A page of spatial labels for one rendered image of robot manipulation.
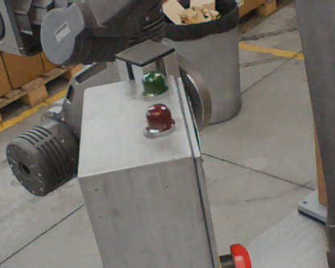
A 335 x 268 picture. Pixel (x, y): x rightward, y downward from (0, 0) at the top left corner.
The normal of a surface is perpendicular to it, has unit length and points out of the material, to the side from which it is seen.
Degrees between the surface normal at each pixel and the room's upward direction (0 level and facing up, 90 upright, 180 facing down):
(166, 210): 90
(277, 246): 0
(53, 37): 69
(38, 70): 93
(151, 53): 0
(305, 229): 0
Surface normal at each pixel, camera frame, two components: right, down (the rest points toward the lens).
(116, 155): -0.17, -0.86
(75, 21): -0.69, 0.12
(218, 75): 0.30, 0.45
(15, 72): 0.70, 0.25
